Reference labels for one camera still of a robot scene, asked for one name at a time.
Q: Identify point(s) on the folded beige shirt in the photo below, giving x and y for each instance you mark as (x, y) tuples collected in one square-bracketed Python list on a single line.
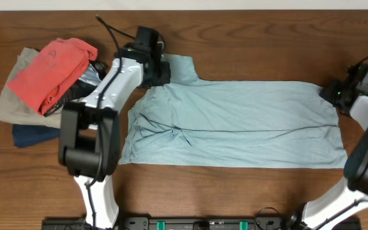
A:
[(13, 110)]

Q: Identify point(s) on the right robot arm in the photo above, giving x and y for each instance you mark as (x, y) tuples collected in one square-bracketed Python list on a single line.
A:
[(335, 208)]

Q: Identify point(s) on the folded black printed garment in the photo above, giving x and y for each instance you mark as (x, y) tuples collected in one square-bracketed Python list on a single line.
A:
[(83, 86)]

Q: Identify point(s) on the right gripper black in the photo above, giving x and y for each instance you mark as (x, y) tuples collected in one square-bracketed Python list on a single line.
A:
[(327, 92)]

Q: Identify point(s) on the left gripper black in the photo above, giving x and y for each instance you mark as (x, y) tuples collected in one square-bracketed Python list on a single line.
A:
[(165, 77)]

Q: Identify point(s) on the folded red-orange shirt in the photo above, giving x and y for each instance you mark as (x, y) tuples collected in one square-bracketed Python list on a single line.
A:
[(52, 72)]

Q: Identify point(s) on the folded navy blue garment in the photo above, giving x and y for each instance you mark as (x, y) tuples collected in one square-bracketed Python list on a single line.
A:
[(30, 135)]

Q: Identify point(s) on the light blue t-shirt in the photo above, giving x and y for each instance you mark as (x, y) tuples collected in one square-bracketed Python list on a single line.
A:
[(259, 124)]

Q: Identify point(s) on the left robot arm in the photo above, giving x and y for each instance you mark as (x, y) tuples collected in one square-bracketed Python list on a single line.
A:
[(89, 145)]

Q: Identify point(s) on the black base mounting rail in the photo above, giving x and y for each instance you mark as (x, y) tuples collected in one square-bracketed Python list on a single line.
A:
[(143, 223)]

